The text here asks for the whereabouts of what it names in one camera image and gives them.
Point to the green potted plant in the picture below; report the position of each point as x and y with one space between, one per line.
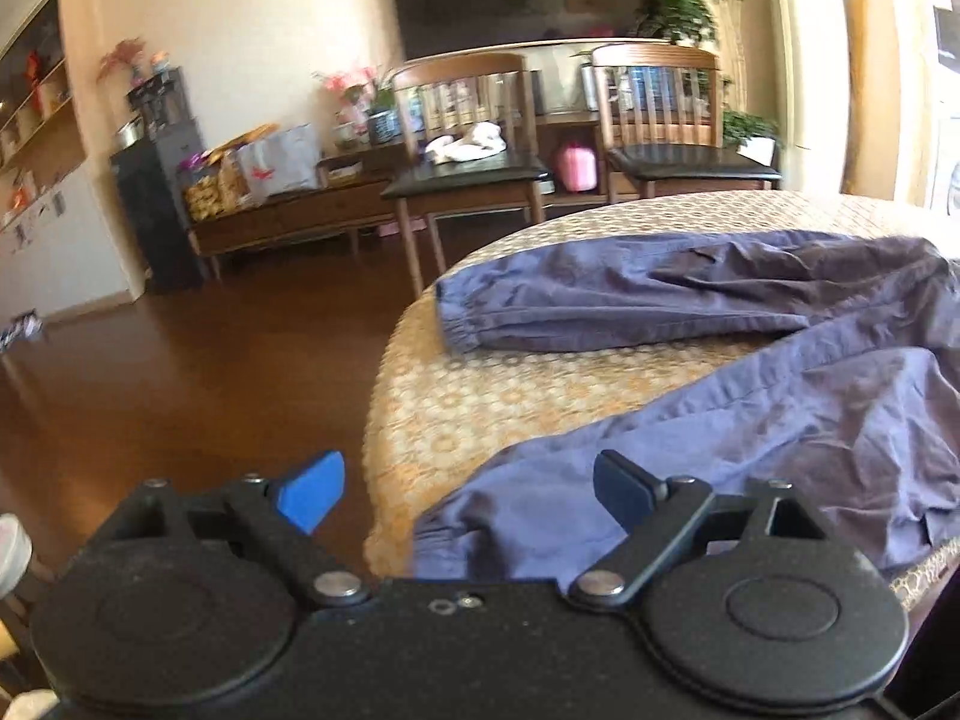
679 4

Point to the white standing air conditioner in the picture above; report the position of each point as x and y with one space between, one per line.
802 52

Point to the black coffee machine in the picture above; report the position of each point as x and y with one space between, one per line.
159 101

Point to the white wall shelf unit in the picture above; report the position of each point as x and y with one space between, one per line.
45 240

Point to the purple pants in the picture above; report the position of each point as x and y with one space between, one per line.
750 292

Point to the blue printed box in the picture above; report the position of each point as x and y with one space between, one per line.
660 86

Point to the black tall cabinet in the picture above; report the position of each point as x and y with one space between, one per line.
161 217

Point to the snack jar with purple lid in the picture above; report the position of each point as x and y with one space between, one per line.
202 195

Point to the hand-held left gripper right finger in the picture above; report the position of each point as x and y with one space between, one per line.
619 487

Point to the pink artificial flowers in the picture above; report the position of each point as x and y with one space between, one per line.
120 56

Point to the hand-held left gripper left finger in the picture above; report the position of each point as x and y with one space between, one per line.
311 491

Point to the wooden chair with black seat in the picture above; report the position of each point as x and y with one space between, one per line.
465 176
690 165

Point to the yellow curtain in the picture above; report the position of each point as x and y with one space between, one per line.
870 52

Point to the grey shopping bag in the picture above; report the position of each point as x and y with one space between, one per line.
281 161

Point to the white crumpled cloth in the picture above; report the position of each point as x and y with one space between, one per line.
469 144

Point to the wooden tv cabinet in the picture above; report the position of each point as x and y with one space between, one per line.
285 217

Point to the glass balcony door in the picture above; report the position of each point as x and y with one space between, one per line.
915 90

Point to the white plastic tub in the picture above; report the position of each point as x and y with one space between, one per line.
13 551

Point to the pink flowers in dark vase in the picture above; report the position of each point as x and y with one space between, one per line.
379 124

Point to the yellow snack bag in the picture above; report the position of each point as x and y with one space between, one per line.
240 141

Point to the flat cardboard box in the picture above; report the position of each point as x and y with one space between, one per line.
346 172

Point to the pink small case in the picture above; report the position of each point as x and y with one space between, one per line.
577 167

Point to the pile of shoes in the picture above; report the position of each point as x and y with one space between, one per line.
19 330

